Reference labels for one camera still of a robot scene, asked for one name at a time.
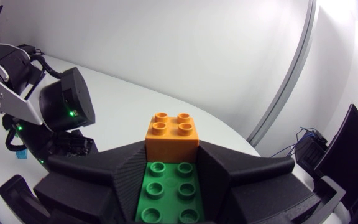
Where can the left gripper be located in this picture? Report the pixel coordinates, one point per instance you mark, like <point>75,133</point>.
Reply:
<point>33,140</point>

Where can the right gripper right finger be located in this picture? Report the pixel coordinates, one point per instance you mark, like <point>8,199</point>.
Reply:
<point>253,193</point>

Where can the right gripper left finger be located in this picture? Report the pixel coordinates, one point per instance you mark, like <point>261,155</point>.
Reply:
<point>82,186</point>

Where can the green toy brick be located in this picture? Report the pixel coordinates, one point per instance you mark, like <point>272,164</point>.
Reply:
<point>169,193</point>

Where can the orange toy brick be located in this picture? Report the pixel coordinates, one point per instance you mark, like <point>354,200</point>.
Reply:
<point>171,143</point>

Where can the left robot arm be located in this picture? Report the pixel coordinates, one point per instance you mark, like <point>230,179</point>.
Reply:
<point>14,81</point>

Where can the clear blue toy brick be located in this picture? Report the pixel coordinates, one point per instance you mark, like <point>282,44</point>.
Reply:
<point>21,154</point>

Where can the black power brick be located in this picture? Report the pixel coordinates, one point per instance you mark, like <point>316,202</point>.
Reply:
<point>26,48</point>

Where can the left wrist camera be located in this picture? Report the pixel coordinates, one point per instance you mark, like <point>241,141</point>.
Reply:
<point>73,143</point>

